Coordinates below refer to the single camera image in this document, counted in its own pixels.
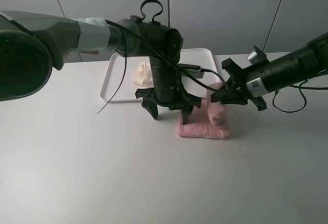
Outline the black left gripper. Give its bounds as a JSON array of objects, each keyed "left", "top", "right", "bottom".
[{"left": 135, "top": 56, "right": 202, "bottom": 125}]

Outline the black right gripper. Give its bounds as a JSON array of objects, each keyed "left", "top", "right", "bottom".
[{"left": 210, "top": 58, "right": 269, "bottom": 111}]

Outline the pink towel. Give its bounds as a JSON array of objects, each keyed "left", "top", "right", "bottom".
[{"left": 177, "top": 90, "right": 231, "bottom": 139}]

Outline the cream white towel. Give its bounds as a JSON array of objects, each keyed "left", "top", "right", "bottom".
[{"left": 132, "top": 60, "right": 154, "bottom": 88}]

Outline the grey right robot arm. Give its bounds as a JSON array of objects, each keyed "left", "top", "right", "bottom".
[{"left": 211, "top": 34, "right": 327, "bottom": 111}]

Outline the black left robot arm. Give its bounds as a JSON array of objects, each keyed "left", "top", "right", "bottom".
[{"left": 1, "top": 11, "right": 201, "bottom": 121}]

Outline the white rectangular tray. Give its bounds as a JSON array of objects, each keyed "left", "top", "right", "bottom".
[{"left": 100, "top": 48, "right": 217, "bottom": 103}]

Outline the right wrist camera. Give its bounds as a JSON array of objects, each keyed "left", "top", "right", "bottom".
[{"left": 247, "top": 46, "right": 267, "bottom": 65}]

